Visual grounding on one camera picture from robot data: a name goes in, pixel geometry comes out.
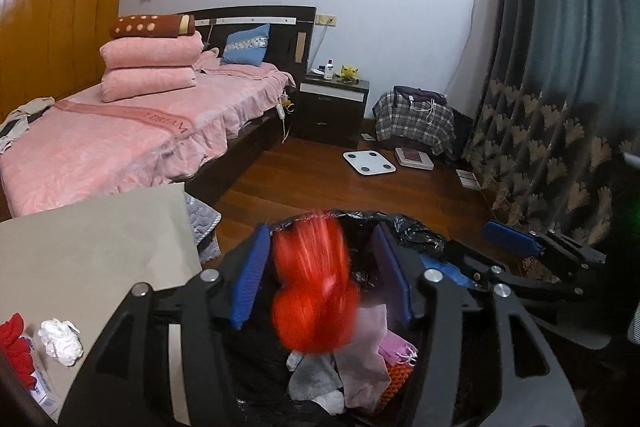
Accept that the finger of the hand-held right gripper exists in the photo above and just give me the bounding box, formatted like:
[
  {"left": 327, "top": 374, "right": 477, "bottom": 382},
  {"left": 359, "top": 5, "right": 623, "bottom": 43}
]
[
  {"left": 420, "top": 239, "right": 507, "bottom": 291},
  {"left": 482, "top": 221, "right": 607, "bottom": 280}
]

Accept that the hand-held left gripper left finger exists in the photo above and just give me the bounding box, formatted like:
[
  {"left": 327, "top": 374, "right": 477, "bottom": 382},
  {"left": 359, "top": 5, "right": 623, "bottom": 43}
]
[{"left": 59, "top": 223, "right": 273, "bottom": 427}]

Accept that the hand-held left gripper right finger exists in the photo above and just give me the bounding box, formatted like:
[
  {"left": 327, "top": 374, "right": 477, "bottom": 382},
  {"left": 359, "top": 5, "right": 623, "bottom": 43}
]
[{"left": 371, "top": 223, "right": 586, "bottom": 427}]

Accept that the black trash bag bin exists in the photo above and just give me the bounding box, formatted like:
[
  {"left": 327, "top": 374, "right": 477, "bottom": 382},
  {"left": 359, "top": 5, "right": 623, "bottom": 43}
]
[{"left": 270, "top": 209, "right": 451, "bottom": 427}]

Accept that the orange-red mesh cloth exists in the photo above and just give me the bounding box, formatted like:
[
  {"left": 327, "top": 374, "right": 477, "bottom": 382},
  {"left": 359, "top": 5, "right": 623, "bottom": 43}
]
[{"left": 270, "top": 209, "right": 361, "bottom": 353}]

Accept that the pink drawstring pouch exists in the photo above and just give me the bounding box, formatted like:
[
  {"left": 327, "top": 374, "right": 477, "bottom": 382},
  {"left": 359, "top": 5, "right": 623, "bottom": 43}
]
[{"left": 378, "top": 337, "right": 418, "bottom": 365}]

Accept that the pale pink cloth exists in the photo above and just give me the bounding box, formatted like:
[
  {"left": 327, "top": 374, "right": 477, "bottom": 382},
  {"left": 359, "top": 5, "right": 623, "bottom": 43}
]
[{"left": 334, "top": 304, "right": 392, "bottom": 410}]

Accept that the orange mesh pad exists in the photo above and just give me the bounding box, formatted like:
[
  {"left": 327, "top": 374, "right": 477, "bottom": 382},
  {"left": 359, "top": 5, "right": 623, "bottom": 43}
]
[{"left": 387, "top": 363, "right": 416, "bottom": 400}]

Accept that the light grey cloth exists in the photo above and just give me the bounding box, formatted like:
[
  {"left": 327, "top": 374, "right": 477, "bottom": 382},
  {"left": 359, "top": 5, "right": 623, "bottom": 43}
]
[{"left": 286, "top": 352, "right": 346, "bottom": 414}]

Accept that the grey quilted mat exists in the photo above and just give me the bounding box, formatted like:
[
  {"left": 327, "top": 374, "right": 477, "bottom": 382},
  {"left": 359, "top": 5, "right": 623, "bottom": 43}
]
[{"left": 184, "top": 192, "right": 222, "bottom": 264}]

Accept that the white scale with red panel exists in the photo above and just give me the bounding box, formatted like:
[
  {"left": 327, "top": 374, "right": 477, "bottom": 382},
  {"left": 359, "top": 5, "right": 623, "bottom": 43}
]
[{"left": 394, "top": 147, "right": 435, "bottom": 171}]

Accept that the white bathroom scale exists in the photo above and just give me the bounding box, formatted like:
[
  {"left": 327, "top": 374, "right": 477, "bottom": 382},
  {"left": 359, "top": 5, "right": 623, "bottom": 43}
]
[{"left": 342, "top": 149, "right": 397, "bottom": 176}]

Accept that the black bag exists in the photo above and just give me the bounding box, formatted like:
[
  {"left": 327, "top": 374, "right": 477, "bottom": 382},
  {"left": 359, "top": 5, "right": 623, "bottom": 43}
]
[{"left": 452, "top": 107, "right": 476, "bottom": 148}]

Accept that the plaid cloth covered chair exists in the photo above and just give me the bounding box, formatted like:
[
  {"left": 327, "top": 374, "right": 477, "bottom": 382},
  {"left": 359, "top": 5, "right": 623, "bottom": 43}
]
[{"left": 372, "top": 92, "right": 457, "bottom": 156}]

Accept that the beige tablecloth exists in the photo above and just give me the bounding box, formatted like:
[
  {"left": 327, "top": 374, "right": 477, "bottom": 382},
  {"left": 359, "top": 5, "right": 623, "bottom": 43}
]
[{"left": 0, "top": 184, "right": 203, "bottom": 408}]

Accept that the patterned grey curtain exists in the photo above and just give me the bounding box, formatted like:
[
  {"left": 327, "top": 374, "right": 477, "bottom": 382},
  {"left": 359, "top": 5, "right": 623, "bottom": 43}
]
[{"left": 462, "top": 0, "right": 640, "bottom": 258}]

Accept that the dark nightstand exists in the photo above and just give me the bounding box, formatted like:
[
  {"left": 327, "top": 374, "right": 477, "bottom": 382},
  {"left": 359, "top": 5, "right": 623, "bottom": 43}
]
[{"left": 294, "top": 74, "right": 371, "bottom": 146}]

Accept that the pink bedspread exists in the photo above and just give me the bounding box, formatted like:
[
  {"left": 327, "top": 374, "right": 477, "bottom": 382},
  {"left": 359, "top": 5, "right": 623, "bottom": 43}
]
[{"left": 0, "top": 59, "right": 297, "bottom": 218}]

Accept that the crumpled white tissue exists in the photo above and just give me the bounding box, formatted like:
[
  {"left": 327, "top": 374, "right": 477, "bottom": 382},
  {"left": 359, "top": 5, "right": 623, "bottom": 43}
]
[{"left": 38, "top": 318, "right": 84, "bottom": 367}]

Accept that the folded pink blanket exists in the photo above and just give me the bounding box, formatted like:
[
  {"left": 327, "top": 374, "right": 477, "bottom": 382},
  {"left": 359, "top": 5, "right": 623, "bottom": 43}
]
[
  {"left": 99, "top": 31, "right": 205, "bottom": 70},
  {"left": 101, "top": 66, "right": 197, "bottom": 102}
]

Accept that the white paper packet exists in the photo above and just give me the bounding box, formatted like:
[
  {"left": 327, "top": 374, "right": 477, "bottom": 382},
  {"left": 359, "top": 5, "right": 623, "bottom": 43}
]
[{"left": 25, "top": 337, "right": 63, "bottom": 415}]

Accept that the blue pillow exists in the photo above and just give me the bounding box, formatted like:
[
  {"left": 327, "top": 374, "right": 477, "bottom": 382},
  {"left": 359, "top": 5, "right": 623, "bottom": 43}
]
[{"left": 220, "top": 23, "right": 272, "bottom": 66}]

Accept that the air conditioner pipe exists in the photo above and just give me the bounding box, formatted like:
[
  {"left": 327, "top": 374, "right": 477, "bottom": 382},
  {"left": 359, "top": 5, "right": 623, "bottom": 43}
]
[{"left": 452, "top": 0, "right": 482, "bottom": 108}]

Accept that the red cloth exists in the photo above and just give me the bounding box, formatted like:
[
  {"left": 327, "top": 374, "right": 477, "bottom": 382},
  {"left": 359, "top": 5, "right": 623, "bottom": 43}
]
[{"left": 0, "top": 313, "right": 38, "bottom": 390}]

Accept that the bed with pink cover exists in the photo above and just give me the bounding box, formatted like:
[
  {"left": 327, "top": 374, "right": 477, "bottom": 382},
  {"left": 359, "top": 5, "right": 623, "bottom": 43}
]
[{"left": 0, "top": 5, "right": 318, "bottom": 218}]

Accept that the brown dotted rolled blanket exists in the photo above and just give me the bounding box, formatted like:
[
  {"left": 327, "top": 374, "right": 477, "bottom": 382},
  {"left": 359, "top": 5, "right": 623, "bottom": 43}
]
[{"left": 110, "top": 13, "right": 196, "bottom": 40}]

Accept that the beige garment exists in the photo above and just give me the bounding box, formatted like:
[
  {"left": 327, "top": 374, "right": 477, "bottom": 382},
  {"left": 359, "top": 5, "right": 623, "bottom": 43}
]
[{"left": 10, "top": 96, "right": 56, "bottom": 118}]

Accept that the white grey garment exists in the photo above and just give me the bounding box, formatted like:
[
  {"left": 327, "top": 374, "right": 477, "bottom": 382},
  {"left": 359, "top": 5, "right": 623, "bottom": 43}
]
[{"left": 0, "top": 112, "right": 31, "bottom": 155}]

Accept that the wooden wardrobe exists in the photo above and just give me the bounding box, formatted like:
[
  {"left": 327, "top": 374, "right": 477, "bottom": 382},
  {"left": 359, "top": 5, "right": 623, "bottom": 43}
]
[{"left": 0, "top": 0, "right": 133, "bottom": 128}]

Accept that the dark garment with cords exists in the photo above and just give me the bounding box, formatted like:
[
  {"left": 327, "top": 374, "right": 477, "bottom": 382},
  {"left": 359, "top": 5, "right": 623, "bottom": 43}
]
[{"left": 392, "top": 85, "right": 448, "bottom": 106}]

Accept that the white corded controller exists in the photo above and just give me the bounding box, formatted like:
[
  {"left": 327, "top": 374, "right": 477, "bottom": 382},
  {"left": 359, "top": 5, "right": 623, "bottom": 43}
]
[{"left": 276, "top": 89, "right": 296, "bottom": 142}]

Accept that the white outlet cable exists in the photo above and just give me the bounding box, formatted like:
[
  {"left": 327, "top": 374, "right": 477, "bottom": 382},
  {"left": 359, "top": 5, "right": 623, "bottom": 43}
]
[{"left": 307, "top": 26, "right": 329, "bottom": 75}]

